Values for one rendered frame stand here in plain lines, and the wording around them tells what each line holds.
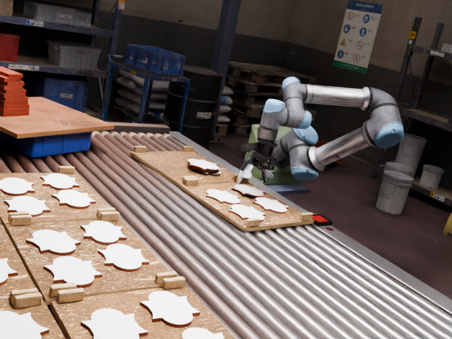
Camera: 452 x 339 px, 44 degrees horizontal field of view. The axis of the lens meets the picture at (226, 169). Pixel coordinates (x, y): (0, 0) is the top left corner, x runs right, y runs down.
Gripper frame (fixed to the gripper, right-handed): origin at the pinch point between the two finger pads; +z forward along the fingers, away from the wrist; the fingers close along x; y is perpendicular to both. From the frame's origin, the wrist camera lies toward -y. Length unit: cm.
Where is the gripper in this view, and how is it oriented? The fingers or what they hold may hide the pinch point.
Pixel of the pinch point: (250, 183)
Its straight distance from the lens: 228.8
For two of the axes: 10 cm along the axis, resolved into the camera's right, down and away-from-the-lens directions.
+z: -2.2, 9.3, 3.1
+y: 5.8, 3.8, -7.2
